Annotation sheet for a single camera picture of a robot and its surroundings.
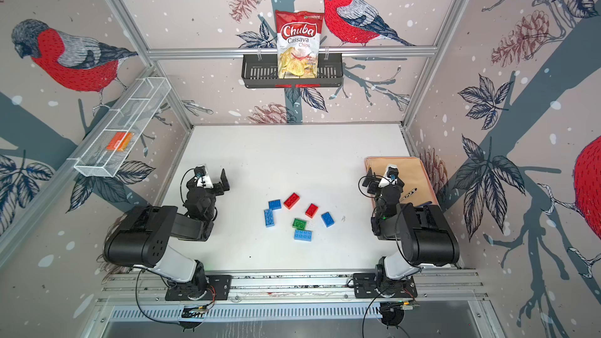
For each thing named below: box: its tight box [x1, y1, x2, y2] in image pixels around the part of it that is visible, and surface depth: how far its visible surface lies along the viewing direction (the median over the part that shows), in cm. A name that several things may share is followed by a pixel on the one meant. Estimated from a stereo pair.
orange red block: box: [106, 132, 135, 152], surface depth 74 cm
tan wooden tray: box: [364, 156, 440, 205], surface depth 100 cm
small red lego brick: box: [305, 203, 319, 219], surface depth 92 cm
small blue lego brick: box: [268, 199, 282, 211], surface depth 93 cm
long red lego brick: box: [283, 192, 300, 210], surface depth 94 cm
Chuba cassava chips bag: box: [274, 9, 325, 80], surface depth 87 cm
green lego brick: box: [291, 218, 307, 231], surface depth 88 cm
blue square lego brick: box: [320, 211, 336, 228], surface depth 89 cm
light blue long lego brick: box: [293, 229, 314, 242], surface depth 85 cm
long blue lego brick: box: [263, 208, 275, 228], surface depth 90 cm
